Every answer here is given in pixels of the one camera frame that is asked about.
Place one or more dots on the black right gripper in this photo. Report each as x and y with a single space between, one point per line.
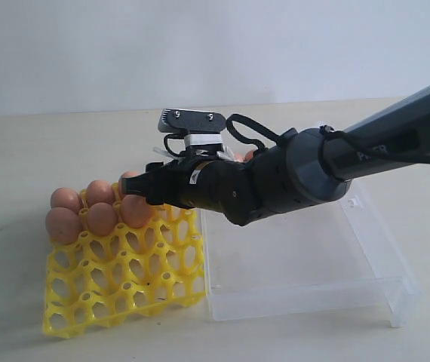
208 184

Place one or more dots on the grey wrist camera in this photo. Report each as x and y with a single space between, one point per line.
184 121

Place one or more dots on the brown egg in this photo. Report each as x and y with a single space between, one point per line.
63 225
128 183
135 212
101 219
67 198
239 157
249 155
99 191

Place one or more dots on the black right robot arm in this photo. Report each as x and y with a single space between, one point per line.
299 169

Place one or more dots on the yellow plastic egg tray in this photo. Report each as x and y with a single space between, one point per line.
100 281

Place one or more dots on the clear plastic storage box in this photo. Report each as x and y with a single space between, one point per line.
334 256

